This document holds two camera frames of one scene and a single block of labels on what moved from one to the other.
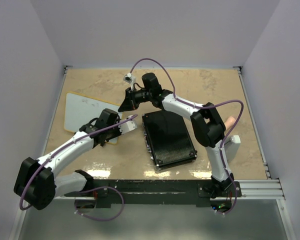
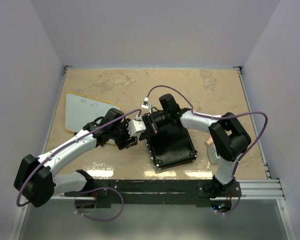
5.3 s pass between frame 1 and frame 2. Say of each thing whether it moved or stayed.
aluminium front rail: stayed
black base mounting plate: stayed
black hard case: stayed
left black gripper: moved
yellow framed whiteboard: stayed
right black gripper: moved
